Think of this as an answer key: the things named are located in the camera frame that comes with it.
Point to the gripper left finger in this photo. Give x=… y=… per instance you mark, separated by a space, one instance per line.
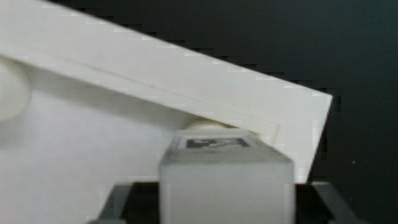
x=133 y=205

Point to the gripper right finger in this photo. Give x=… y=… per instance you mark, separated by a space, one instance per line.
x=323 y=208

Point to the white table leg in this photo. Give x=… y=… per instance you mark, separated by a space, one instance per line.
x=227 y=178

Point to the white square table top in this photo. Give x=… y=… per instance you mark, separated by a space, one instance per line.
x=104 y=90

